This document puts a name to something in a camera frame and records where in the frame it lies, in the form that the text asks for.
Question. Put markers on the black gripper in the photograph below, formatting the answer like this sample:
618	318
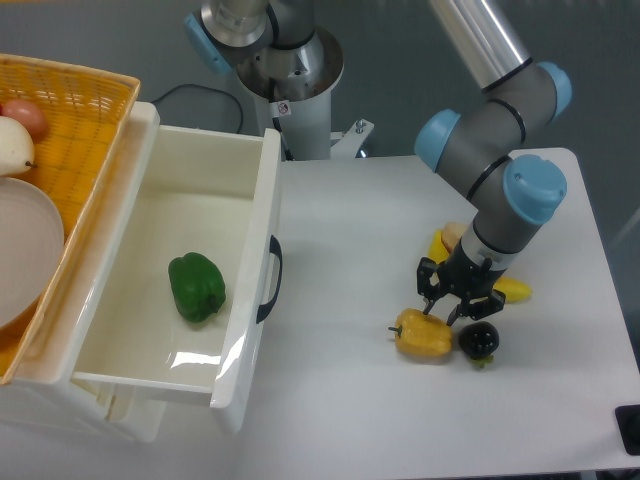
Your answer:
473	284

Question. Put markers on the white top drawer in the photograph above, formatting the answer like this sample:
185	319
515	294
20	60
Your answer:
216	194

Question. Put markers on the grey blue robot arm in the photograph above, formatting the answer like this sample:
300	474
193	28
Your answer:
514	196

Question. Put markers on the white drawer cabinet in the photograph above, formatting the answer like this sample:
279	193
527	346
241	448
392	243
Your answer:
43	391

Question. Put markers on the yellow bell pepper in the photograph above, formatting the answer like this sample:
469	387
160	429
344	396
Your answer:
422	335

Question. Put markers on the dark purple eggplant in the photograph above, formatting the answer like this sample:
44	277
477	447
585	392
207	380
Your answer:
478	342

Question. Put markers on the toasted bread slice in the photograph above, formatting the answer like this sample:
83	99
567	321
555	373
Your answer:
452	234

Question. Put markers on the yellow banana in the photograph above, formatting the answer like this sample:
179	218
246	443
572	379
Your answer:
514	290

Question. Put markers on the green bell pepper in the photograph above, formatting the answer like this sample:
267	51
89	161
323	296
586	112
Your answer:
197	285

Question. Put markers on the yellow woven basket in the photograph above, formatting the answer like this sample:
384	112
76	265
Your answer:
87	110

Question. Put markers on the beige round plate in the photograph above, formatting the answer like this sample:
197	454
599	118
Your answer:
32	242

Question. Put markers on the white pear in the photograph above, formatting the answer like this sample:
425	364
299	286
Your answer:
17	148

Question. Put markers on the red apple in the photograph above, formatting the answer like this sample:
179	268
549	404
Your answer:
29	115

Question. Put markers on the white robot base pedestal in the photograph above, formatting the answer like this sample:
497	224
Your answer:
292	93

